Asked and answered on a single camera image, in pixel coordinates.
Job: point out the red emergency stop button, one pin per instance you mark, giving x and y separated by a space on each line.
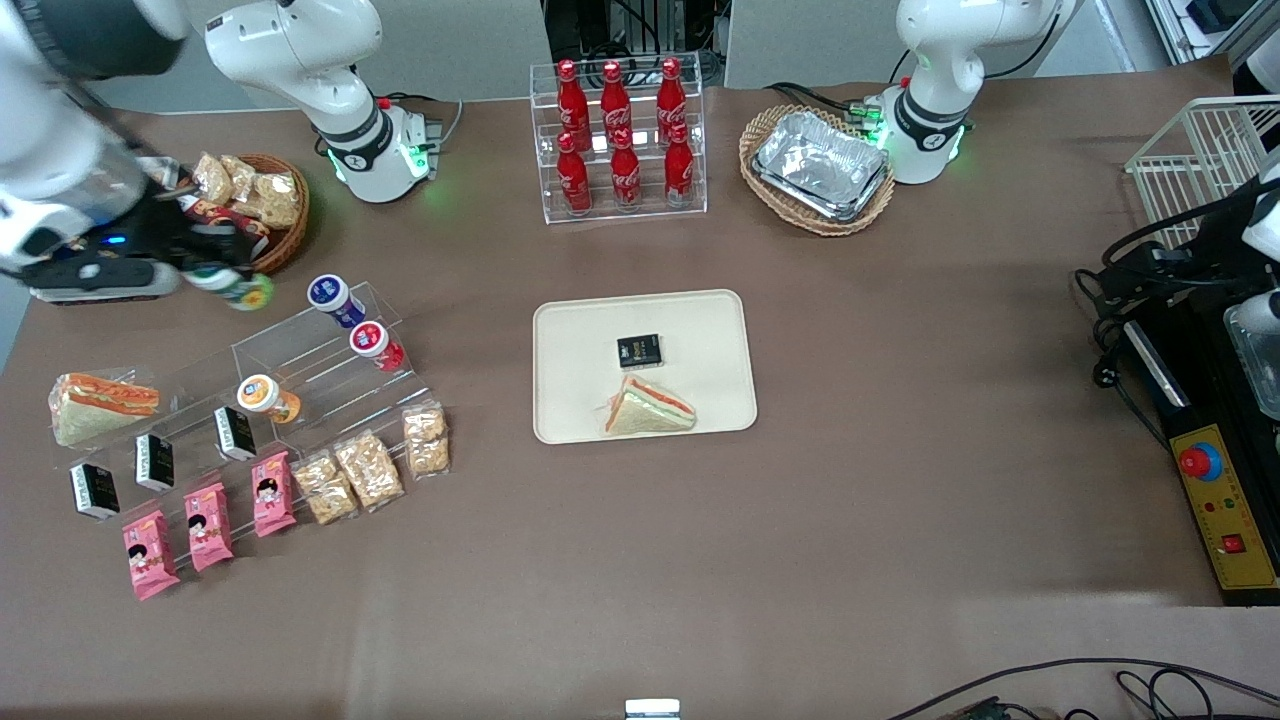
1198 461

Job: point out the clear bag of nut brittle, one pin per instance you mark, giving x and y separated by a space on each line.
426 440
325 489
369 470

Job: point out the black control box yellow panel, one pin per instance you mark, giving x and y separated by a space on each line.
1235 500

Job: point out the green cap gum bottle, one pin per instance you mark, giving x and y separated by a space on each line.
245 292

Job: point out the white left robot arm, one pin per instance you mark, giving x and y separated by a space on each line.
940 60

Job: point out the clear acrylic bottle rack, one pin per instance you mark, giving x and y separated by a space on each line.
545 150

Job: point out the light oval wicker basket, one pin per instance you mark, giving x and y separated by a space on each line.
800 222

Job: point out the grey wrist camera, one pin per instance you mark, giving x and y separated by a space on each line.
100 280
1255 312

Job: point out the beige plastic serving tray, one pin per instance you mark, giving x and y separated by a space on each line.
580 390

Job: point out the red cola bottle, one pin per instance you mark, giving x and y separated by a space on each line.
626 175
574 180
572 100
671 95
679 170
615 100

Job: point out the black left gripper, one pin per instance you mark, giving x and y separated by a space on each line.
1216 243

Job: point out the large wrapped triangle sandwich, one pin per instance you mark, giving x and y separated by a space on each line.
100 410

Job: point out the dark red cookie box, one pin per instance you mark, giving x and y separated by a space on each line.
245 222

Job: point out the aluminium frame shelf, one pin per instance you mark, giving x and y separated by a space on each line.
1215 30

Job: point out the round brown wicker basket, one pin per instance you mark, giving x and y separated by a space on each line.
290 240

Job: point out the small electronic board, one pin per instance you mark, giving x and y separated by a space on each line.
990 711

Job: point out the small silver metal block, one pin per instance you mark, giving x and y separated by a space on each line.
652 709

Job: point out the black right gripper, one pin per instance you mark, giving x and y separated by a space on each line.
167 232

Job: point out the small wrapped triangle sandwich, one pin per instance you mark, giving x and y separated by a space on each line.
645 412

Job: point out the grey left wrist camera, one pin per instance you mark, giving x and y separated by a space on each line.
1255 312

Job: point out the clear acrylic stepped snack stand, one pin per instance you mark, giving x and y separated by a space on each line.
190 400

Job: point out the pink snack pack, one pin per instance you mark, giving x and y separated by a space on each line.
209 527
150 556
273 495

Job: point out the black white drink carton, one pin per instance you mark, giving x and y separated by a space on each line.
235 434
155 462
95 491

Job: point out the clear acrylic stepped gum stand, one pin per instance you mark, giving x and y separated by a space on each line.
325 375

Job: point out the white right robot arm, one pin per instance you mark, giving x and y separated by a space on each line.
60 160

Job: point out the silver foil food tray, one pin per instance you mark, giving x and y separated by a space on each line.
820 162

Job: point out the clear bag of puffed snack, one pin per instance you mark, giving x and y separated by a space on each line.
277 200
242 180
212 178

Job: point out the flat black snack box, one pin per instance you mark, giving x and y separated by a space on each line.
639 351

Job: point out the clear plastic box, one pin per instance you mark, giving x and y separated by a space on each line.
1260 375

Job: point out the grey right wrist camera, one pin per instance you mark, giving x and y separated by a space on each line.
100 280

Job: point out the blue cap gum bottle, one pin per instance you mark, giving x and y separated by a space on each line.
334 298

